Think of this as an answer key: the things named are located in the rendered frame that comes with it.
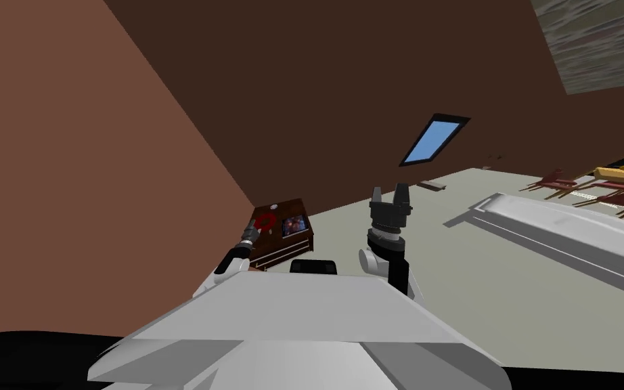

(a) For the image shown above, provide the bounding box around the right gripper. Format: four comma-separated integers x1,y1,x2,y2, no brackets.
368,183,414,236

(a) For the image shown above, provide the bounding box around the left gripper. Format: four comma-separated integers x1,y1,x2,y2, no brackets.
241,219,263,244

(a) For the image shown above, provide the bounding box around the dark brown wooden cabinet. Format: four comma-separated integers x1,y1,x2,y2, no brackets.
246,198,315,272

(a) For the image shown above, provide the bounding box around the black-framed blue window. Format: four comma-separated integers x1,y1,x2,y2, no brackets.
398,113,472,169

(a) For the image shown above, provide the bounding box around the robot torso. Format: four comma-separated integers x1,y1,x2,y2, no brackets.
87,259,514,390

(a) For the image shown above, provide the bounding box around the long white furniture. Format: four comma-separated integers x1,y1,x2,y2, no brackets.
443,192,624,307

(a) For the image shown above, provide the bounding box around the red ring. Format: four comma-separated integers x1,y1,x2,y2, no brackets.
254,211,279,234

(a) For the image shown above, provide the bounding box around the dark picture frame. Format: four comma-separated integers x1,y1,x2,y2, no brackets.
282,214,309,238

